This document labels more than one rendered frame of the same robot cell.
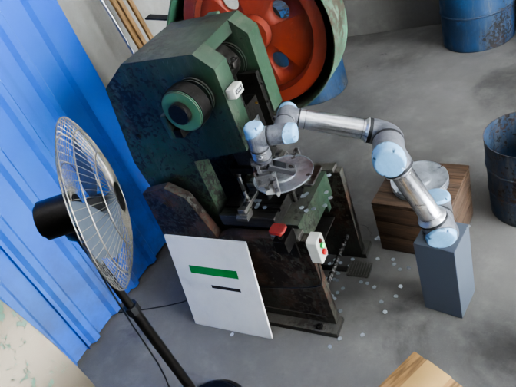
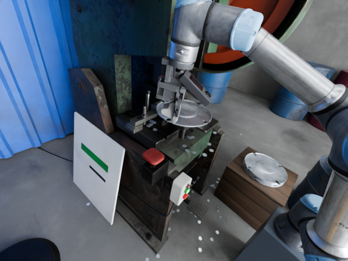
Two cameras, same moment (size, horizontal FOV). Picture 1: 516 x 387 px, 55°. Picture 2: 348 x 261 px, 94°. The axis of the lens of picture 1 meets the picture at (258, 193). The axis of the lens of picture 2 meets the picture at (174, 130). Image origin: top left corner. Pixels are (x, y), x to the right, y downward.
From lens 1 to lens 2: 148 cm
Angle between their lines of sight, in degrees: 5
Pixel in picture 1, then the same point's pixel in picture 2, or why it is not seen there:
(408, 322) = not seen: outside the picture
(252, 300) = (110, 192)
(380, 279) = (205, 217)
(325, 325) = (153, 237)
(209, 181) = (121, 84)
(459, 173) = (291, 177)
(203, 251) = (93, 138)
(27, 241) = not seen: outside the picture
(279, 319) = (124, 212)
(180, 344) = (51, 191)
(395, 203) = (243, 175)
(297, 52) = not seen: hidden behind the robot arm
